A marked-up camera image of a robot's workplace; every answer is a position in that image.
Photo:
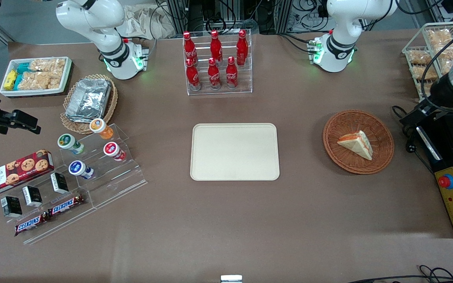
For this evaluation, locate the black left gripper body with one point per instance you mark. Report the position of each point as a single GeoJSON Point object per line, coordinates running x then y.
{"type": "Point", "coordinates": [443, 92]}

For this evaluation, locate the triangular sandwich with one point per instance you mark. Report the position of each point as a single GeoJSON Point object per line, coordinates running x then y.
{"type": "Point", "coordinates": [356, 146]}

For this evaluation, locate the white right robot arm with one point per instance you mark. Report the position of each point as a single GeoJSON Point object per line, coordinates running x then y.
{"type": "Point", "coordinates": [112, 51]}

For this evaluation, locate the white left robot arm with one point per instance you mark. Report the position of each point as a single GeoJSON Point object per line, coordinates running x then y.
{"type": "Point", "coordinates": [340, 51]}

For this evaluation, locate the brown round wicker basket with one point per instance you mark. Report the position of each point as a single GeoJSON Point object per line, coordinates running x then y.
{"type": "Point", "coordinates": [358, 165]}

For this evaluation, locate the light tan wicker basket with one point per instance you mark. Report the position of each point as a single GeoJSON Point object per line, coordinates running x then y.
{"type": "Point", "coordinates": [110, 106]}

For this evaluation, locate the beige plastic tray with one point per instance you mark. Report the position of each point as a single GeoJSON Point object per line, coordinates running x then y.
{"type": "Point", "coordinates": [234, 151]}

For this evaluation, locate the bagged fried snack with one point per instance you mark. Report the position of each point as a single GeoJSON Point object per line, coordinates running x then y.
{"type": "Point", "coordinates": [420, 57]}
{"type": "Point", "coordinates": [448, 51]}
{"type": "Point", "coordinates": [425, 72]}
{"type": "Point", "coordinates": [439, 36]}
{"type": "Point", "coordinates": [446, 66]}
{"type": "Point", "coordinates": [425, 88]}

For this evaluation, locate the teal snack packet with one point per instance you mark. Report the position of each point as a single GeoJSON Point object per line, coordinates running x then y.
{"type": "Point", "coordinates": [23, 68]}
{"type": "Point", "coordinates": [18, 81]}

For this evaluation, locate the yellow snack packet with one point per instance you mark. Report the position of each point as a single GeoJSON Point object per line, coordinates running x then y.
{"type": "Point", "coordinates": [10, 80]}

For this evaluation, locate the clear rice cracker bag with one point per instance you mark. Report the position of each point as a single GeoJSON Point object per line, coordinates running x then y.
{"type": "Point", "coordinates": [49, 65]}
{"type": "Point", "coordinates": [39, 80]}

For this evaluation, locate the red Walkers cookie box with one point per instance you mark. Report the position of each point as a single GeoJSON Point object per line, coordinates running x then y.
{"type": "Point", "coordinates": [14, 173]}

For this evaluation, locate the green lid yogurt cup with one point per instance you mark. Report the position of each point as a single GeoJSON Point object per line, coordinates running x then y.
{"type": "Point", "coordinates": [68, 142]}

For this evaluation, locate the black yellow control box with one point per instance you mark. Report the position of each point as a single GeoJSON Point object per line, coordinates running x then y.
{"type": "Point", "coordinates": [446, 157]}

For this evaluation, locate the white rectangular snack bin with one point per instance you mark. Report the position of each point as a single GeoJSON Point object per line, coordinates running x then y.
{"type": "Point", "coordinates": [68, 68]}

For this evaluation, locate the stacked aluminium foil containers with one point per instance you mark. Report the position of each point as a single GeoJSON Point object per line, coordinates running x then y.
{"type": "Point", "coordinates": [89, 98]}

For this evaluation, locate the small black box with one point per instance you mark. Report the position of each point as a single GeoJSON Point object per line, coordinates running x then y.
{"type": "Point", "coordinates": [59, 182]}
{"type": "Point", "coordinates": [12, 206]}
{"type": "Point", "coordinates": [33, 195]}

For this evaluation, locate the red emergency stop button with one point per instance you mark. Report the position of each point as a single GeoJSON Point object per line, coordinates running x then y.
{"type": "Point", "coordinates": [446, 181]}

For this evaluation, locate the blue lid yogurt cup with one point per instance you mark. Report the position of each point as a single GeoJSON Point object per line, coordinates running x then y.
{"type": "Point", "coordinates": [78, 169]}

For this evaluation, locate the orange lid yogurt cup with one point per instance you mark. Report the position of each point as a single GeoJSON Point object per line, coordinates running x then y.
{"type": "Point", "coordinates": [100, 127]}

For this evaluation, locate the Snickers chocolate bar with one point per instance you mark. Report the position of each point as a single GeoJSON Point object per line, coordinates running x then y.
{"type": "Point", "coordinates": [65, 205]}
{"type": "Point", "coordinates": [30, 224]}

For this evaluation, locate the red lid yogurt cup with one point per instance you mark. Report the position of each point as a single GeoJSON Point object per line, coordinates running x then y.
{"type": "Point", "coordinates": [112, 150]}

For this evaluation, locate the clear acrylic stepped stand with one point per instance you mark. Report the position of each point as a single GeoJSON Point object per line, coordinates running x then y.
{"type": "Point", "coordinates": [112, 184]}

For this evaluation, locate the crumpled beige cloth bag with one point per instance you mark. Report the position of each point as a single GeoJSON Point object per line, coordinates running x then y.
{"type": "Point", "coordinates": [144, 21]}

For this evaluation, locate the red cola bottle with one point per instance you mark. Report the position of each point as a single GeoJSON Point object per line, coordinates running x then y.
{"type": "Point", "coordinates": [242, 47]}
{"type": "Point", "coordinates": [231, 74]}
{"type": "Point", "coordinates": [192, 76]}
{"type": "Point", "coordinates": [213, 76]}
{"type": "Point", "coordinates": [189, 49]}
{"type": "Point", "coordinates": [216, 47]}

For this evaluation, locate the clear acrylic bottle rack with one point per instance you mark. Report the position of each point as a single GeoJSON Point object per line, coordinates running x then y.
{"type": "Point", "coordinates": [246, 84]}

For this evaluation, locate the black aluminium equipment frame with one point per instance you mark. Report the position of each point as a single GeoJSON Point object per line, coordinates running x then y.
{"type": "Point", "coordinates": [179, 15]}

